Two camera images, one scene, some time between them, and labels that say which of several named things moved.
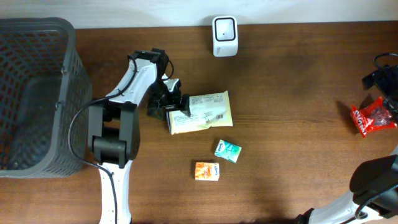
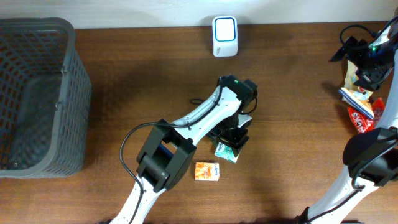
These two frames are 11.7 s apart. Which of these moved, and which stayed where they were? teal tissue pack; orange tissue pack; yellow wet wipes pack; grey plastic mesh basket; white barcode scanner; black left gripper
Moved: yellow wet wipes pack; black left gripper
Stayed: white barcode scanner; teal tissue pack; orange tissue pack; grey plastic mesh basket
